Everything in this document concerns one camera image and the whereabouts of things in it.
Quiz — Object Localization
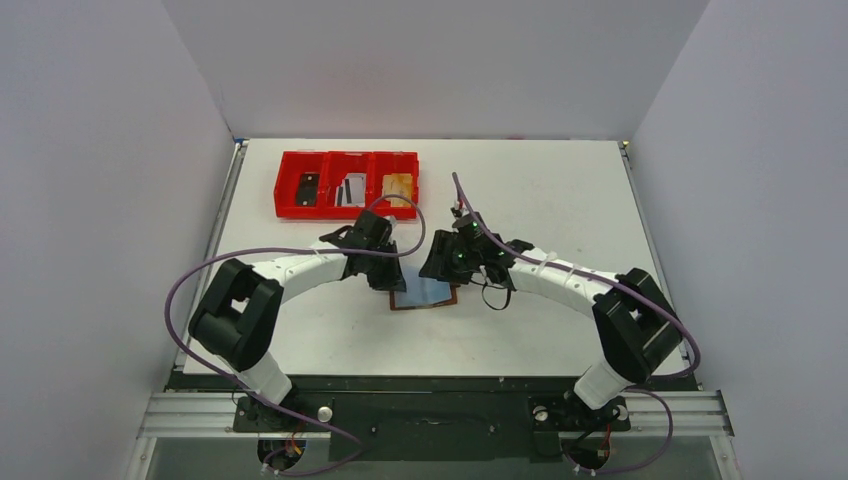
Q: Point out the brown leather card holder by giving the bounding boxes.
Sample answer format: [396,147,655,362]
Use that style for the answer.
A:
[389,265,459,311]

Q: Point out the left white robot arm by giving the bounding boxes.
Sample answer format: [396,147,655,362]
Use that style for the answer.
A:
[189,210,406,430]

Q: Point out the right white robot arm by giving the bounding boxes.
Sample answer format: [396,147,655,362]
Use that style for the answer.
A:
[419,214,684,427]

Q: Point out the white cards in bin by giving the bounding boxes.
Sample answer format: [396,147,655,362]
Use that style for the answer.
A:
[334,173,366,207]

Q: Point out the yellow card holder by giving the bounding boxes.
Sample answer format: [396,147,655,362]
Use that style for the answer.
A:
[381,173,415,199]

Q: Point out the black card holder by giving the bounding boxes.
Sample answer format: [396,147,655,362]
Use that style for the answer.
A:
[294,172,320,207]

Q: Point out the red right bin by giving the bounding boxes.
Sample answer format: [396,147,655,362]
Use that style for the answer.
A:
[366,151,419,220]

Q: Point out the red bin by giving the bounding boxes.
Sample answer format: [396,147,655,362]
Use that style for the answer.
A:
[327,151,370,220]
[273,151,327,220]
[366,151,419,220]

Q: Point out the red middle bin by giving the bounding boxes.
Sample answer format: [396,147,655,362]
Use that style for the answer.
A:
[327,151,370,220]

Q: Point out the red left bin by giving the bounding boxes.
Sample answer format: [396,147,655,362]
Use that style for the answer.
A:
[273,151,327,220]

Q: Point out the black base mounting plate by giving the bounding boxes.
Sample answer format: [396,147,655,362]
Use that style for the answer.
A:
[165,370,700,464]

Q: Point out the aluminium frame rail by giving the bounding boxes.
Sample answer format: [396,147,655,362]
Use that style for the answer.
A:
[138,391,734,439]

